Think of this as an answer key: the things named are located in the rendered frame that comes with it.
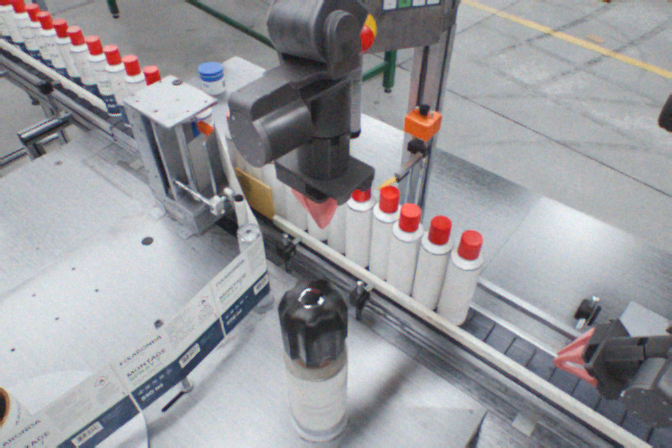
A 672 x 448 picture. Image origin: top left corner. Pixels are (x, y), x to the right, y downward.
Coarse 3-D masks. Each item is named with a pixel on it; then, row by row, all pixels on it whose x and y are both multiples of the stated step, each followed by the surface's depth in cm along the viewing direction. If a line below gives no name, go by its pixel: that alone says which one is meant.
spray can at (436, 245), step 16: (432, 224) 78; (448, 224) 78; (432, 240) 80; (448, 240) 80; (432, 256) 81; (448, 256) 81; (416, 272) 87; (432, 272) 83; (416, 288) 89; (432, 288) 86; (432, 304) 90
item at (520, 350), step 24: (264, 216) 108; (336, 264) 99; (408, 312) 91; (480, 336) 88; (504, 336) 88; (528, 360) 85; (552, 384) 82; (576, 384) 82; (600, 408) 79; (624, 408) 79; (600, 432) 77; (648, 432) 77
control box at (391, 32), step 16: (368, 0) 68; (368, 16) 69; (384, 16) 70; (400, 16) 70; (416, 16) 71; (432, 16) 72; (384, 32) 71; (400, 32) 72; (416, 32) 73; (432, 32) 74; (384, 48) 73; (400, 48) 74
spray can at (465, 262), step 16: (464, 240) 76; (480, 240) 76; (464, 256) 77; (480, 256) 79; (448, 272) 81; (464, 272) 78; (448, 288) 83; (464, 288) 81; (448, 304) 85; (464, 304) 85; (448, 320) 88; (464, 320) 90
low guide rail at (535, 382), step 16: (288, 224) 102; (304, 240) 100; (336, 256) 96; (352, 272) 95; (368, 272) 93; (384, 288) 91; (400, 304) 91; (416, 304) 88; (432, 320) 87; (464, 336) 84; (480, 352) 83; (496, 352) 82; (512, 368) 80; (528, 384) 80; (544, 384) 78; (560, 400) 77; (576, 400) 76; (592, 416) 75; (608, 432) 74; (624, 432) 73
